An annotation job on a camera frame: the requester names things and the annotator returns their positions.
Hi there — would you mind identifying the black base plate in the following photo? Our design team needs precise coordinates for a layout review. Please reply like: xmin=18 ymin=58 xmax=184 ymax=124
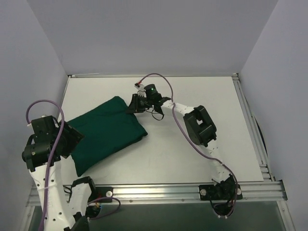
xmin=198 ymin=183 xmax=235 ymax=201
xmin=94 ymin=186 xmax=114 ymax=203

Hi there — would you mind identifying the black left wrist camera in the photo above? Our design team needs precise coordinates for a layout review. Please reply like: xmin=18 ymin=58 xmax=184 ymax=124
xmin=31 ymin=115 xmax=58 ymax=137

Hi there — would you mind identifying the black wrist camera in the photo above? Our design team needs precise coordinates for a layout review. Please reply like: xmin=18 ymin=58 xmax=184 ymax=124
xmin=31 ymin=115 xmax=58 ymax=137
xmin=144 ymin=84 xmax=162 ymax=102

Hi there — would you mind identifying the back aluminium frame rail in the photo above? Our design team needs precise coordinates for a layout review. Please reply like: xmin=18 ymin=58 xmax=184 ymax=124
xmin=69 ymin=73 xmax=100 ymax=78

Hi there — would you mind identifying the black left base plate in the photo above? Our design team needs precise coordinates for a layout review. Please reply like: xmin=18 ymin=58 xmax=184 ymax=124
xmin=94 ymin=186 xmax=114 ymax=203

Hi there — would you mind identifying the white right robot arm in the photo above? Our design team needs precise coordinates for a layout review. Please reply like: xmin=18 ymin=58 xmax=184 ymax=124
xmin=126 ymin=82 xmax=242 ymax=203

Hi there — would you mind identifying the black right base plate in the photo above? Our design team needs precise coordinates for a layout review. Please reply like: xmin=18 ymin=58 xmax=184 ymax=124
xmin=198 ymin=183 xmax=235 ymax=201

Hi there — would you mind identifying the green surgical cloth kit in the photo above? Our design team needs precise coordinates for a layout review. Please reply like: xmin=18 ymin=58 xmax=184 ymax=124
xmin=67 ymin=96 xmax=148 ymax=177

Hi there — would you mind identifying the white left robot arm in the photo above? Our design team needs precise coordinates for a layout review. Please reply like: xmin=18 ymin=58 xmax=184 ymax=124
xmin=22 ymin=115 xmax=97 ymax=231

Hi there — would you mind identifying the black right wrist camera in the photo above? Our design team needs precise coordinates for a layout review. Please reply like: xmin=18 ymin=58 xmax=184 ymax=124
xmin=144 ymin=84 xmax=162 ymax=102

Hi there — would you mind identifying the front aluminium frame rail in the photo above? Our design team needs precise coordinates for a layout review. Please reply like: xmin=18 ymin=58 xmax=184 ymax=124
xmin=26 ymin=181 xmax=288 ymax=207

